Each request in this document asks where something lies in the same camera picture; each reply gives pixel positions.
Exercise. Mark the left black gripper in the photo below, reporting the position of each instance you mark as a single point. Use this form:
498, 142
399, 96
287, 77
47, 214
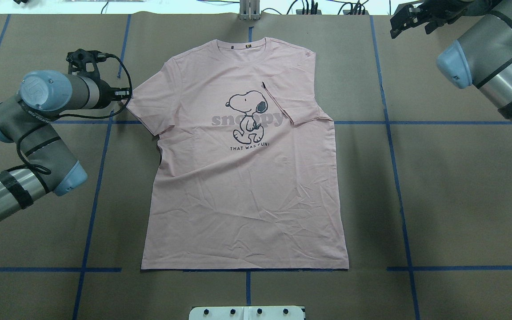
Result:
106, 93

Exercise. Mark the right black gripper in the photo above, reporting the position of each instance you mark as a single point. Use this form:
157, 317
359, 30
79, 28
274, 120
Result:
439, 11

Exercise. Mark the pink Snoopy t-shirt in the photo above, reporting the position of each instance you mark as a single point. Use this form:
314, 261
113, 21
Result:
247, 176

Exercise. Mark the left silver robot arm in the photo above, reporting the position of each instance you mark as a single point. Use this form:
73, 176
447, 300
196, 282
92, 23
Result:
47, 164

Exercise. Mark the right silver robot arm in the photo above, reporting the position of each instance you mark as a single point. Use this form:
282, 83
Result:
482, 56

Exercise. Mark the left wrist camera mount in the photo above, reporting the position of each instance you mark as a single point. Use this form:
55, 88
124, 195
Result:
84, 63

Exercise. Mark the aluminium frame post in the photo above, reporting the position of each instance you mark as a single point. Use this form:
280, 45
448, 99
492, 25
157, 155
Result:
249, 10

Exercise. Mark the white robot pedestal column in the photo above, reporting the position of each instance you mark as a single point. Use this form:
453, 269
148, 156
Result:
274, 312

